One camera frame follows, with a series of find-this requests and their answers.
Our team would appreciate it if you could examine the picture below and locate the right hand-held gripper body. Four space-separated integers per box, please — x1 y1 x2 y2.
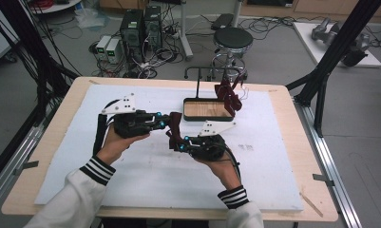
189 120 238 162

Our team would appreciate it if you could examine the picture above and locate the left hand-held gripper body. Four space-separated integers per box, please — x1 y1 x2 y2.
101 92 157 140

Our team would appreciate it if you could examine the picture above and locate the black rack with wooden tray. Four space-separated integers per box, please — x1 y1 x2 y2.
182 66 245 123

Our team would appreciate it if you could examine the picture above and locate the person's left hand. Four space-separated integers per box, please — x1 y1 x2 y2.
95 123 152 166

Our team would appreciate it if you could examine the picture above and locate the person's right hand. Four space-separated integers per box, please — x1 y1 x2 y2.
195 151 242 192

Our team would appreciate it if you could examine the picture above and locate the white foam board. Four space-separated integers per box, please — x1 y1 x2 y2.
34 84 305 213

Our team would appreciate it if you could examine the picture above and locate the white power supply unit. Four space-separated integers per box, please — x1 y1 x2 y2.
105 37 124 65
95 34 113 61

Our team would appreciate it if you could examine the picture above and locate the grey desk leg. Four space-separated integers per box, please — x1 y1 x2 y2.
178 0 195 62

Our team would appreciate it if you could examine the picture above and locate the black computer tower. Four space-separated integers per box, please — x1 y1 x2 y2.
119 9 145 64
143 5 163 50

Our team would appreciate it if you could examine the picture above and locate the black round stool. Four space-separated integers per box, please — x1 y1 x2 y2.
211 27 255 82

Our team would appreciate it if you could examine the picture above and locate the black flat case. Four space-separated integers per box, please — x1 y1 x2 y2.
210 12 236 31

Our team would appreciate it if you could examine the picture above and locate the clear plastic bag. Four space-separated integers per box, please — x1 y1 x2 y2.
74 7 111 30

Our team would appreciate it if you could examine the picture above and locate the thin wooden stick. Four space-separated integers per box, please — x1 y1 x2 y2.
299 192 324 219

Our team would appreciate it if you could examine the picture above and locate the round white table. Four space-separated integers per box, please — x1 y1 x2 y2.
29 0 82 15

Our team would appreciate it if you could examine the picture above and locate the white floor platform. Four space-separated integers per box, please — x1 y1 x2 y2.
292 21 381 69

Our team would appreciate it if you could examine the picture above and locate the right hand-held gripper cable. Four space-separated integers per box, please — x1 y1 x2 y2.
223 147 243 185

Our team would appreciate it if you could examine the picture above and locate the hand-held gripper cable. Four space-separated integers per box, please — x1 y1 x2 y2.
223 147 243 185
92 98 122 157

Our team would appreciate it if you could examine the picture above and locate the left hand-held gripper cable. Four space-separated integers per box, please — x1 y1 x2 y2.
92 98 122 157

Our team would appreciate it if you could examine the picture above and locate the metal table bracket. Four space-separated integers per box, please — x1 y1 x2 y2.
312 173 335 187
12 160 40 177

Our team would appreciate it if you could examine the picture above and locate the aluminium rail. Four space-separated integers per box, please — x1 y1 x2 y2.
0 104 58 217
293 96 364 228

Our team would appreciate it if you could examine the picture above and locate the black frame post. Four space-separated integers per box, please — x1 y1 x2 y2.
285 0 381 139
0 0 80 127

